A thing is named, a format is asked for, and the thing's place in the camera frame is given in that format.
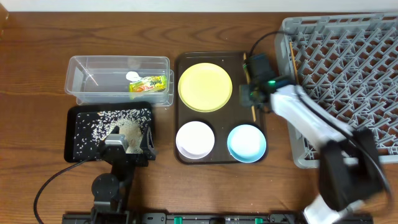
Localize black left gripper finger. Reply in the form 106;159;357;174
98;126;120;148
140;126;156;161

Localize rice leftovers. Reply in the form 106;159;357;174
72;108;152;161

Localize yellow plate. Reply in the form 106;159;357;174
178;63;233;113

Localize blue bowl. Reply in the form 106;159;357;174
227;124;267;163

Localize white tissue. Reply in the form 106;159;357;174
126;71;142;83

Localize green snack wrapper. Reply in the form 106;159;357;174
129;75;167;93

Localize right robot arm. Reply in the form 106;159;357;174
239;77;394;223

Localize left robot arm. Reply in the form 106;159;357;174
90;126;156;223

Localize grey dishwasher rack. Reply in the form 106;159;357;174
275;13;397;164

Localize black plastic tray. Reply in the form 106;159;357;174
64;102;153;162

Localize dark brown serving tray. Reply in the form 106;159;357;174
174;51;266;165

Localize clear plastic bin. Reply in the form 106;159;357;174
65;55;174;106

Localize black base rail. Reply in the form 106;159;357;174
62;211;374;224

